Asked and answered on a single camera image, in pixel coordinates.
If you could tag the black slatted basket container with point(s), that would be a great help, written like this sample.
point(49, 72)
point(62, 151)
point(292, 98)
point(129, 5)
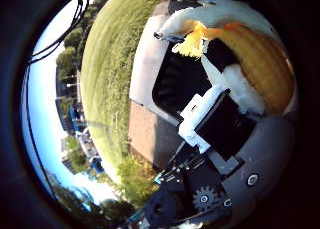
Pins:
point(176, 82)

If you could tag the yellow corn plush toy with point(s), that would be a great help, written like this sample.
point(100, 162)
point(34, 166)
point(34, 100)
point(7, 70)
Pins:
point(260, 62)

